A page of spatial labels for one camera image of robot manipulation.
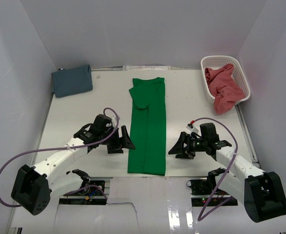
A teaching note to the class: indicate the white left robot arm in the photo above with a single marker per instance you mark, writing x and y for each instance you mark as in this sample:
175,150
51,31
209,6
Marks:
35,186

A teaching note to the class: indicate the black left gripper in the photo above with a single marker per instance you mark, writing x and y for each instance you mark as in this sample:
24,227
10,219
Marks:
124,142

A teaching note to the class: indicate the green t shirt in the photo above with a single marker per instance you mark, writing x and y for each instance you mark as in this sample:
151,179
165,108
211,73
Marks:
148,127

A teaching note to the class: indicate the white perforated plastic basket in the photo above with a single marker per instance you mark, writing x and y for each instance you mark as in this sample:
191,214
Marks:
217,61

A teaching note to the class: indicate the folded blue t shirt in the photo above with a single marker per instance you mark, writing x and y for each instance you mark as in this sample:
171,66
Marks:
68,82

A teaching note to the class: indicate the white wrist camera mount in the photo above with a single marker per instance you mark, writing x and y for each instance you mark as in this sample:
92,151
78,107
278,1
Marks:
193,131
115,121

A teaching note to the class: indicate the pink t shirt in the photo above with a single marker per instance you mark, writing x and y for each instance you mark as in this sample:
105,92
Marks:
222,86

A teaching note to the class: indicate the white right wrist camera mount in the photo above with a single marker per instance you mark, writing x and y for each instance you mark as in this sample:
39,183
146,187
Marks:
193,131

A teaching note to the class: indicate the white paper label strip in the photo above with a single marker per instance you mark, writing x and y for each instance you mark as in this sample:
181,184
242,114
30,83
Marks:
145,67

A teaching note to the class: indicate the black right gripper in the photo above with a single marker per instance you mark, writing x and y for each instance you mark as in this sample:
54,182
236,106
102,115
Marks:
178,147

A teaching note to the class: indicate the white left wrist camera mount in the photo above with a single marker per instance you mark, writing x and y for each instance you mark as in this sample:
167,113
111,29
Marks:
115,121

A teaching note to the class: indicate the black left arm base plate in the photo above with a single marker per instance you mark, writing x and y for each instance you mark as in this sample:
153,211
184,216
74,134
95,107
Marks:
89,196

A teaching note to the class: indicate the white paper sheet front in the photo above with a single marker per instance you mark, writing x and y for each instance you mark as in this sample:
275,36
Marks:
143,205

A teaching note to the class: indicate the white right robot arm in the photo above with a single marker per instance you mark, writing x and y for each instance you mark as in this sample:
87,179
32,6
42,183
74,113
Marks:
260,192

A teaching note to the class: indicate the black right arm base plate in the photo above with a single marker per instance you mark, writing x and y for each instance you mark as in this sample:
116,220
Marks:
200,192

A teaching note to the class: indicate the aluminium table edge rail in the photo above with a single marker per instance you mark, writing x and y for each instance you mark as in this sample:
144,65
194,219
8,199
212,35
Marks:
247,137

